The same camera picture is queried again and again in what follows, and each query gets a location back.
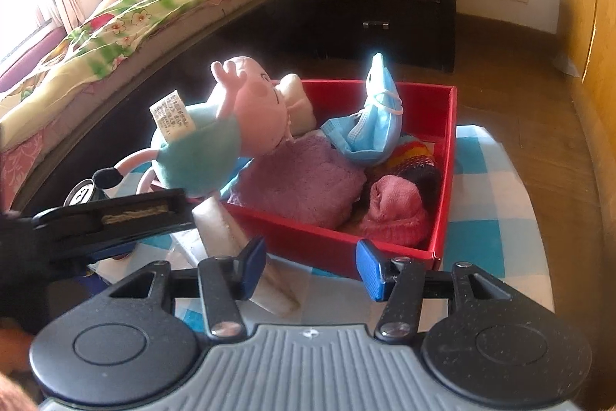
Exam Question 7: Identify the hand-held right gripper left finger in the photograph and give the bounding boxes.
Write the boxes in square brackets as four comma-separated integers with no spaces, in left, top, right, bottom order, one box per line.
[108,239,268,341]

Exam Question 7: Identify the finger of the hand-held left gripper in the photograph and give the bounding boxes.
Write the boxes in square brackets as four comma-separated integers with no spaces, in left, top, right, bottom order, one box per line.
[31,188,196,267]

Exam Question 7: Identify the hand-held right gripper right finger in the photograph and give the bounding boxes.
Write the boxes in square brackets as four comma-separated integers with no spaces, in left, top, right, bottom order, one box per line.
[355,239,513,343]

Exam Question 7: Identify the red cardboard box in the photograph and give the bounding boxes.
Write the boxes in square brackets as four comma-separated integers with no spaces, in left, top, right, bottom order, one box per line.
[224,79,458,282]

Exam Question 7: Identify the pink sock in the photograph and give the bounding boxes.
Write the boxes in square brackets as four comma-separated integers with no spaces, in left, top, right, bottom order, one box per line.
[356,174,430,247]

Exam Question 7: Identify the purple towel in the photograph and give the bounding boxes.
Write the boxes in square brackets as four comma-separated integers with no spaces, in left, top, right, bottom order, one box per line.
[226,134,369,229]

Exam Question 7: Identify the pink pig plush toy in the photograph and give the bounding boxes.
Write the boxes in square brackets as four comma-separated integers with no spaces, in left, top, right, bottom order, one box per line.
[94,56,294,202]

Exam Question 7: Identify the white foam block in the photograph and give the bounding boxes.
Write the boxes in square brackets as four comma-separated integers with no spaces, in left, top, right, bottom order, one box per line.
[191,198,305,318]

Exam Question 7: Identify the pink patterned bedsheet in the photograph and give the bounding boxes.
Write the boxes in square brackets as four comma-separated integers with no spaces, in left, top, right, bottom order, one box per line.
[0,122,63,200]

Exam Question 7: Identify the colourful knitted sock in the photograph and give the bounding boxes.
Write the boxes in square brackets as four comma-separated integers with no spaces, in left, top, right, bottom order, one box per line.
[366,134,444,210]

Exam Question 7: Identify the blue checkered tablecloth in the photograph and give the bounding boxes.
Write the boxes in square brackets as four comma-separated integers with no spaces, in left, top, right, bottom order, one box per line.
[87,124,554,335]

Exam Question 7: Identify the maroon window seat cushion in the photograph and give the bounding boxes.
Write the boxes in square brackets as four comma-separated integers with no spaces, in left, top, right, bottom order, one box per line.
[0,26,68,89]

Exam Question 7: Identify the dark wooden nightstand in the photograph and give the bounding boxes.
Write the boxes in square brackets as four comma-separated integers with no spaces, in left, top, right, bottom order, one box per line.
[289,0,458,74]

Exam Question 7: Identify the yellow wooden wardrobe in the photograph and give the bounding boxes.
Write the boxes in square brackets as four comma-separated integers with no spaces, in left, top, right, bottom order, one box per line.
[558,0,616,181]

